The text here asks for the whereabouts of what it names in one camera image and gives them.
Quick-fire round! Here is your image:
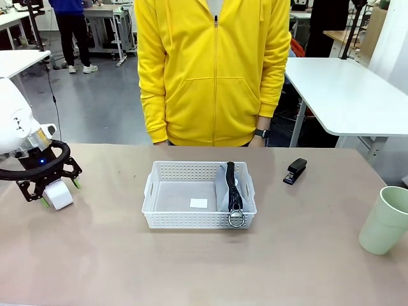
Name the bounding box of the hanging black cable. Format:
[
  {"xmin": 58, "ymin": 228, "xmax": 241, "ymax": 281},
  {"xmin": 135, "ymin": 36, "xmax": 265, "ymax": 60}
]
[{"xmin": 46, "ymin": 60, "xmax": 64, "ymax": 143}]

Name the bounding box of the white rectangular case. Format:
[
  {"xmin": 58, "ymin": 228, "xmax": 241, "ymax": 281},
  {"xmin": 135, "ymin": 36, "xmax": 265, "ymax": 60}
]
[{"xmin": 43, "ymin": 179, "xmax": 75, "ymax": 211}]

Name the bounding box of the black stand pole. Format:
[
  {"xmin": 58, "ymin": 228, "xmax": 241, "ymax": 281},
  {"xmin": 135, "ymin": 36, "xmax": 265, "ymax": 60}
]
[{"xmin": 339, "ymin": 0, "xmax": 368, "ymax": 61}]

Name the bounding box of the black stapler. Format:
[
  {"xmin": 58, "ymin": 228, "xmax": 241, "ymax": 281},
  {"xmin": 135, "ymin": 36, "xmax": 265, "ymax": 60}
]
[{"xmin": 282, "ymin": 157, "xmax": 308, "ymax": 186}]

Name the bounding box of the black strap with metal ring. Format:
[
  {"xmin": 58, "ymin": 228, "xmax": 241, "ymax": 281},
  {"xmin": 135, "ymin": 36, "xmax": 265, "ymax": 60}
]
[{"xmin": 215, "ymin": 161, "xmax": 247, "ymax": 229}]

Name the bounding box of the grey background desk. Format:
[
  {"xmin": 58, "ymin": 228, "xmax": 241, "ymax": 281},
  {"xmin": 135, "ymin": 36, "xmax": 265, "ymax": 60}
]
[{"xmin": 83, "ymin": 2, "xmax": 138, "ymax": 67}]

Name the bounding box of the person in blue top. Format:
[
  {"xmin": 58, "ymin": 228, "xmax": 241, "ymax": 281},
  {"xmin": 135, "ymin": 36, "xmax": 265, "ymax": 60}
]
[{"xmin": 48, "ymin": 0, "xmax": 99, "ymax": 75}]

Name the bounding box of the small white table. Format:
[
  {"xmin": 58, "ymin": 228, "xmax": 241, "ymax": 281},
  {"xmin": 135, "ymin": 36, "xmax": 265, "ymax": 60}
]
[{"xmin": 0, "ymin": 49, "xmax": 52, "ymax": 106}]

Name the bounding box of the wooden background table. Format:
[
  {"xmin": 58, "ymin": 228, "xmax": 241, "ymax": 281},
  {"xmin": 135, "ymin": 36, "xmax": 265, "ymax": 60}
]
[{"xmin": 323, "ymin": 29, "xmax": 370, "ymax": 60}]

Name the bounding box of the person's left hand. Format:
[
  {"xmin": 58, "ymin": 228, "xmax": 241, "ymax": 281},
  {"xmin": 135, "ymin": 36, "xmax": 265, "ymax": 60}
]
[{"xmin": 247, "ymin": 136, "xmax": 268, "ymax": 148}]

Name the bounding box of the pale green cup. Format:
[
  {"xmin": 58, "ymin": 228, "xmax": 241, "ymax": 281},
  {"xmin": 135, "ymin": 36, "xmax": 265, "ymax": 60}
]
[{"xmin": 358, "ymin": 186, "xmax": 408, "ymax": 256}]

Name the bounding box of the large white table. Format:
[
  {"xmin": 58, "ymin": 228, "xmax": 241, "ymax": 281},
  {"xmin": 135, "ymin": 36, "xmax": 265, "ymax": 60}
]
[{"xmin": 282, "ymin": 57, "xmax": 408, "ymax": 166}]

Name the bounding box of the white perforated plastic basket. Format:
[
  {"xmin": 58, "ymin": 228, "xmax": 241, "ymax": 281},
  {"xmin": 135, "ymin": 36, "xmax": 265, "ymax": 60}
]
[{"xmin": 141, "ymin": 160, "xmax": 258, "ymax": 230}]

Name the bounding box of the person in black clothes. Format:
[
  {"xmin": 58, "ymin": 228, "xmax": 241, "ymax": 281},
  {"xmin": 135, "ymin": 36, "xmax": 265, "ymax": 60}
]
[{"xmin": 305, "ymin": 0, "xmax": 350, "ymax": 59}]

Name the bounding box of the orange object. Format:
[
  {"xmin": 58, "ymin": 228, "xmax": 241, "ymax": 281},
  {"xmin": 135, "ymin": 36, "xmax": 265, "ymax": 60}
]
[{"xmin": 291, "ymin": 38, "xmax": 307, "ymax": 59}]

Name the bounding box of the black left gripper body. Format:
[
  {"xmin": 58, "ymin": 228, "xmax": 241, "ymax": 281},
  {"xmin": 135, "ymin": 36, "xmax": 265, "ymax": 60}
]
[{"xmin": 16, "ymin": 147, "xmax": 68, "ymax": 186}]

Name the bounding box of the black ring guard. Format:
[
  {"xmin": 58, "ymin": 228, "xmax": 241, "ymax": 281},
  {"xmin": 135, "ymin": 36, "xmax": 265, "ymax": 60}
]
[{"xmin": 0, "ymin": 140, "xmax": 71, "ymax": 182}]

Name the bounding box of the person in yellow hoodie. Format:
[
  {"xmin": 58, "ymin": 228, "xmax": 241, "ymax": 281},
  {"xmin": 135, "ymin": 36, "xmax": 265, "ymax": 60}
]
[{"xmin": 133, "ymin": 0, "xmax": 293, "ymax": 148}]

